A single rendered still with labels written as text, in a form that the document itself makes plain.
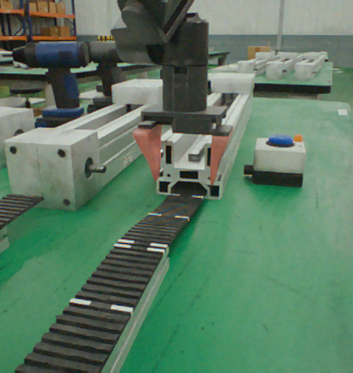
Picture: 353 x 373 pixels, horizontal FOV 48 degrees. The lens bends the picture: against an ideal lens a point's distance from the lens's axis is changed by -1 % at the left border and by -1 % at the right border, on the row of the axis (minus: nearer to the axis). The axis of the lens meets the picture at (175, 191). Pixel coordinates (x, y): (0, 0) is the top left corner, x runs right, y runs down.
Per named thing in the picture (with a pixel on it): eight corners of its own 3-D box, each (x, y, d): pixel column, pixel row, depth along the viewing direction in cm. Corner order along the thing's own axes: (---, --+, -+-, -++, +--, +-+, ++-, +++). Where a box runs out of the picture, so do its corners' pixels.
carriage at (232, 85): (250, 103, 109) (251, 78, 107) (210, 102, 111) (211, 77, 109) (253, 96, 124) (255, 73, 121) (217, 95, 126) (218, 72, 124)
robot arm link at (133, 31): (136, 7, 40) (177, -52, 42) (67, 13, 47) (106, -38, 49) (188, 88, 49) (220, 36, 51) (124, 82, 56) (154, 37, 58)
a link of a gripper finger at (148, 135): (149, 171, 60) (147, 107, 56) (196, 174, 58) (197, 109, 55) (133, 186, 53) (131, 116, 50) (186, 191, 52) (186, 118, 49)
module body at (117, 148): (101, 189, 64) (98, 136, 60) (45, 184, 66) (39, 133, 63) (195, 108, 136) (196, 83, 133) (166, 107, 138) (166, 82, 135)
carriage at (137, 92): (158, 116, 90) (158, 86, 88) (112, 115, 93) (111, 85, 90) (175, 106, 105) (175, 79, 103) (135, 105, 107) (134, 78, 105)
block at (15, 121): (11, 171, 73) (3, 118, 69) (-34, 163, 77) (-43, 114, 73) (47, 156, 81) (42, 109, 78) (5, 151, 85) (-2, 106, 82)
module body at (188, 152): (221, 200, 59) (224, 143, 56) (156, 194, 62) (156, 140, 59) (251, 111, 132) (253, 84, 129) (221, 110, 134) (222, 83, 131)
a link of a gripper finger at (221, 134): (182, 173, 58) (182, 108, 55) (231, 177, 57) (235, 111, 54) (171, 189, 52) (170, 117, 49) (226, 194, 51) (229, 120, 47)
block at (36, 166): (92, 213, 55) (87, 146, 51) (12, 205, 58) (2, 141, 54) (116, 191, 63) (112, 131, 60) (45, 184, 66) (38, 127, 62)
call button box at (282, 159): (302, 187, 64) (306, 150, 62) (241, 183, 66) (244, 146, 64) (300, 172, 71) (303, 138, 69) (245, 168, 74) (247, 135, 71)
